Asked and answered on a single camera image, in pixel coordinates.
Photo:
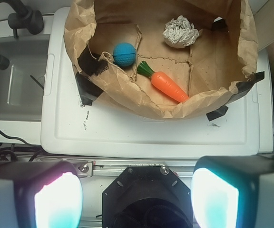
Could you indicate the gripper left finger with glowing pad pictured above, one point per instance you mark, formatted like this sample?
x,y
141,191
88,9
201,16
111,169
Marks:
x,y
39,195

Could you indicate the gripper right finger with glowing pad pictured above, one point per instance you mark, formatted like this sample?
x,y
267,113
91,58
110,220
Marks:
x,y
234,191

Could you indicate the orange toy carrot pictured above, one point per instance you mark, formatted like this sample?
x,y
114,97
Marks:
x,y
162,82

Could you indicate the white plastic bin lid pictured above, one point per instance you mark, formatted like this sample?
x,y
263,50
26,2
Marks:
x,y
100,130

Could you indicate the grey plastic sink basin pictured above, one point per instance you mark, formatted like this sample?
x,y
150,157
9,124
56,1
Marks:
x,y
21,85

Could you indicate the brown paper bag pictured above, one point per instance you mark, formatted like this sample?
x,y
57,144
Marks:
x,y
219,68

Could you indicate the crumpled white paper ball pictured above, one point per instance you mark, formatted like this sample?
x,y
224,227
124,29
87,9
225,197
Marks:
x,y
180,33

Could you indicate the blue dimpled ball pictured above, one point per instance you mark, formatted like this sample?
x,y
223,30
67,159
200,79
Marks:
x,y
124,54

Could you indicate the black faucet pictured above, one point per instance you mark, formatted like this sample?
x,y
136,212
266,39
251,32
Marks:
x,y
23,17

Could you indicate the aluminium extrusion rail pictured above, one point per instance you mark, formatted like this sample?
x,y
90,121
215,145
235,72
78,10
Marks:
x,y
114,167

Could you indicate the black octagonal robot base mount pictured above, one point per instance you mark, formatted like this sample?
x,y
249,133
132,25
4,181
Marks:
x,y
146,198

